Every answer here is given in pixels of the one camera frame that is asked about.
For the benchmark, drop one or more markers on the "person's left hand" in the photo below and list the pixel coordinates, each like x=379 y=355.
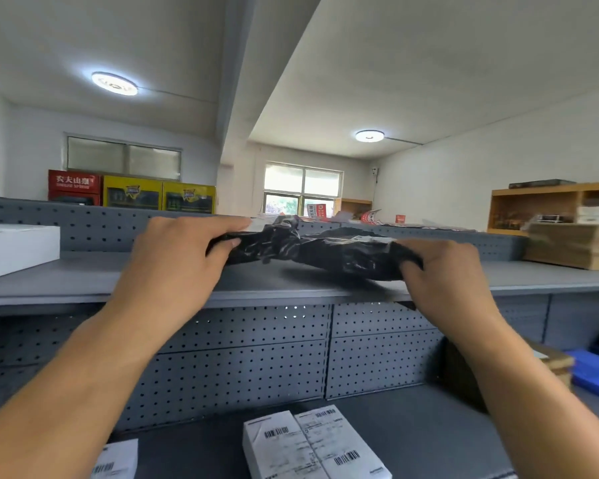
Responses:
x=174 y=274

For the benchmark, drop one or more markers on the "person's right hand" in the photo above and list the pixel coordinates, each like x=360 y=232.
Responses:
x=454 y=294

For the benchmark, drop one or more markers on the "large printed cardboard box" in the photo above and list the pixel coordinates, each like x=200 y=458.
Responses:
x=459 y=374

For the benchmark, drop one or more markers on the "grey metal shelving unit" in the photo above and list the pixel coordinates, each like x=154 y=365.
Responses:
x=229 y=369

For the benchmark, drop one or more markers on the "wide brown carton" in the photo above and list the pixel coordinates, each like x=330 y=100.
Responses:
x=569 y=246

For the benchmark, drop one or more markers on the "plain white box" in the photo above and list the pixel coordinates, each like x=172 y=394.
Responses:
x=15 y=249

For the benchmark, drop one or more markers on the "blue plastic pallet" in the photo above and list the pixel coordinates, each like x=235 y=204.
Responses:
x=594 y=376

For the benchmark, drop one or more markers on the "small white labelled box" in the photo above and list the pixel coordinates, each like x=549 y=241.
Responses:
x=274 y=448
x=344 y=444

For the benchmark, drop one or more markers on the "large white box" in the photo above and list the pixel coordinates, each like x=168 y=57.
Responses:
x=117 y=458

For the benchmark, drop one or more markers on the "person's right forearm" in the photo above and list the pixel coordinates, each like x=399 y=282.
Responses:
x=539 y=404

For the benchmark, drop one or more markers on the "person's left forearm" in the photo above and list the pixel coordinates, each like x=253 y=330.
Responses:
x=70 y=394

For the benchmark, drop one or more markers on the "yellow display cabinet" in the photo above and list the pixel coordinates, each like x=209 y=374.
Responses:
x=132 y=193
x=188 y=198

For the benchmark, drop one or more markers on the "red white printed packet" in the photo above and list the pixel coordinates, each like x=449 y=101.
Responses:
x=316 y=210
x=370 y=217

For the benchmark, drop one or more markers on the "frosted glass window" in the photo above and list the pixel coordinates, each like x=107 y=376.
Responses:
x=125 y=157

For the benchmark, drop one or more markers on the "wooden shelving unit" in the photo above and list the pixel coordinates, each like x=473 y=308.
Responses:
x=539 y=191

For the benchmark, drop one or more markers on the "red display cabinet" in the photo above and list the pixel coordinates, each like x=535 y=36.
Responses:
x=74 y=187

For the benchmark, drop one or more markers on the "black flat device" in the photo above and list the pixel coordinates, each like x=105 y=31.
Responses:
x=541 y=184

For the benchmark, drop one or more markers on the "clear glass window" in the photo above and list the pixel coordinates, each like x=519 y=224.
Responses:
x=302 y=187

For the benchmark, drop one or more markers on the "round ceiling lamp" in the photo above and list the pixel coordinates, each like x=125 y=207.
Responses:
x=369 y=136
x=115 y=83

